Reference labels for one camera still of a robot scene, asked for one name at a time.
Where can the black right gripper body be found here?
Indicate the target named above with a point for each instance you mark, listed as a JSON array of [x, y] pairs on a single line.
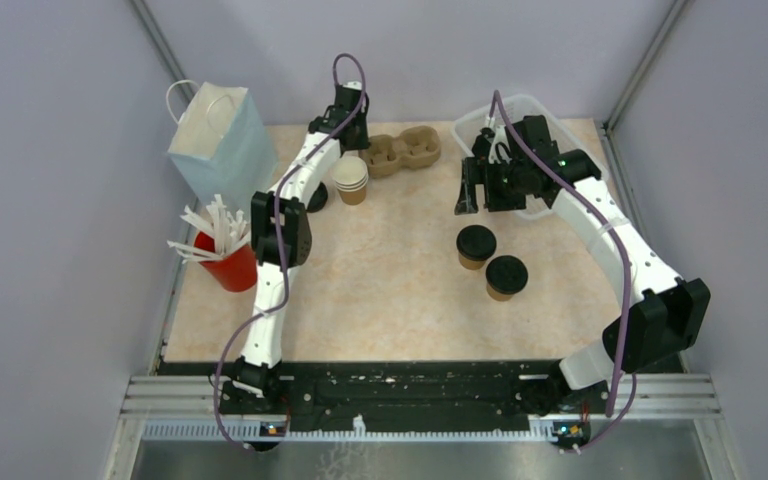
[[506, 188]]

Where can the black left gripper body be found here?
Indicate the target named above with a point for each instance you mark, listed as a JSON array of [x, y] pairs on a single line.
[[360, 140]]

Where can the stack of paper cups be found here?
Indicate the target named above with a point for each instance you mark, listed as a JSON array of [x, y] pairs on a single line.
[[350, 177]]

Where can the brown cardboard cup carrier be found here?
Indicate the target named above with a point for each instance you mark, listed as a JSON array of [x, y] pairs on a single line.
[[414, 148]]

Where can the black coffee cup lid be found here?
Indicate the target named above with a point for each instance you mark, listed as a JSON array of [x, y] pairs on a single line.
[[477, 242]]

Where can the brown paper coffee cup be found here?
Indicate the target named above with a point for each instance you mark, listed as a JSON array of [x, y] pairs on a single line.
[[473, 248]]

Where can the stack of black lids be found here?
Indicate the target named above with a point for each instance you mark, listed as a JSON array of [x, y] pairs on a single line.
[[318, 199]]

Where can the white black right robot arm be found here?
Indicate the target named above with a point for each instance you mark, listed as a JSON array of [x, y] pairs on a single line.
[[661, 313]]

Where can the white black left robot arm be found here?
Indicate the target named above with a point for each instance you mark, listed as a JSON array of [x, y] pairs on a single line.
[[281, 236]]

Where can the white plastic basket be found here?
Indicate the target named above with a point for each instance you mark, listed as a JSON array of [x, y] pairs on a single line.
[[520, 127]]

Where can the light blue paper bag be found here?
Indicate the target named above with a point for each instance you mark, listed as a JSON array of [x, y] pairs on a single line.
[[221, 146]]

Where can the red straw cup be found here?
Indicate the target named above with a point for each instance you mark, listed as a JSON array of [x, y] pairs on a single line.
[[237, 272]]

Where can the black mounting base rail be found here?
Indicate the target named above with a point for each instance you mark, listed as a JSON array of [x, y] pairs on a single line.
[[409, 397]]

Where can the white cable duct strip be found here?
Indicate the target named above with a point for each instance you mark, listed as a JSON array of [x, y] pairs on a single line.
[[250, 431]]

